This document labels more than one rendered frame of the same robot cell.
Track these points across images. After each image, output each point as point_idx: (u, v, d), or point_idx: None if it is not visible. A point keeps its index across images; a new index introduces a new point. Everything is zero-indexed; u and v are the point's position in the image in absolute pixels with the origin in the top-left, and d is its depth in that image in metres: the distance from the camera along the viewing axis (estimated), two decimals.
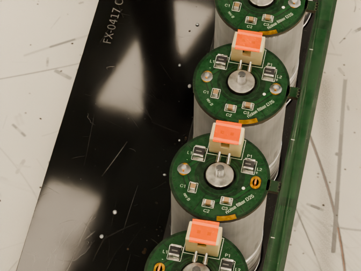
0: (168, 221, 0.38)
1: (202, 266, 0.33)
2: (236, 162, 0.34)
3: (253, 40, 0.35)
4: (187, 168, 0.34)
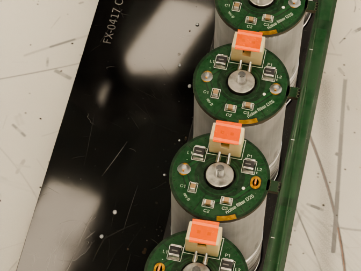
0: (168, 221, 0.38)
1: (202, 266, 0.33)
2: (236, 162, 0.34)
3: (253, 40, 0.35)
4: (187, 168, 0.34)
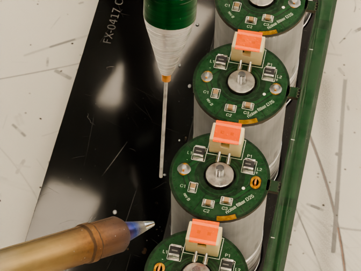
0: (168, 221, 0.38)
1: (202, 266, 0.33)
2: (236, 162, 0.34)
3: (253, 40, 0.35)
4: (187, 168, 0.34)
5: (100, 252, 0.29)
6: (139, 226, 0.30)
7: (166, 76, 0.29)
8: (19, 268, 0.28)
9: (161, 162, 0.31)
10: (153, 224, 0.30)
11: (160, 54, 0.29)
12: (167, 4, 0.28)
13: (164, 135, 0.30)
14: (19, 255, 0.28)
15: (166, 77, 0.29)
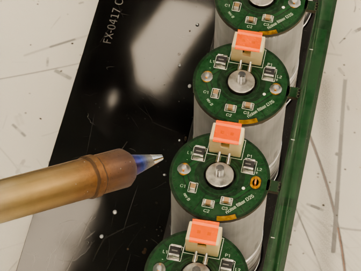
0: (168, 221, 0.38)
1: (202, 266, 0.33)
2: (236, 162, 0.34)
3: (253, 40, 0.35)
4: (187, 168, 0.34)
5: (104, 186, 0.27)
6: (147, 159, 0.28)
7: None
8: (16, 200, 0.25)
9: None
10: (161, 158, 0.28)
11: None
12: None
13: None
14: (15, 186, 0.25)
15: None
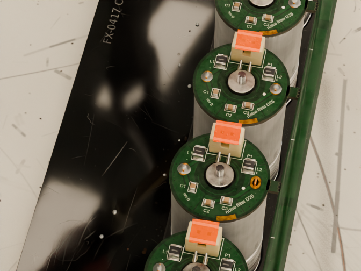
0: (168, 221, 0.38)
1: (202, 266, 0.33)
2: (236, 162, 0.34)
3: (253, 40, 0.35)
4: (187, 168, 0.34)
5: None
6: None
7: None
8: None
9: None
10: None
11: None
12: None
13: None
14: None
15: None
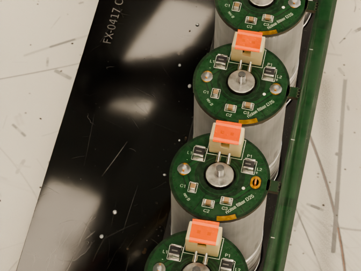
0: (168, 221, 0.38)
1: (202, 266, 0.33)
2: (236, 162, 0.34)
3: (253, 40, 0.35)
4: (187, 168, 0.34)
5: None
6: None
7: None
8: None
9: None
10: None
11: None
12: None
13: None
14: None
15: None
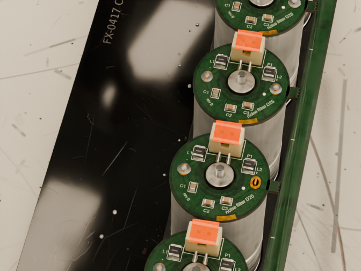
0: (168, 221, 0.38)
1: (202, 266, 0.33)
2: (236, 162, 0.34)
3: (253, 40, 0.35)
4: (187, 168, 0.34)
5: None
6: None
7: None
8: None
9: None
10: None
11: None
12: None
13: None
14: None
15: None
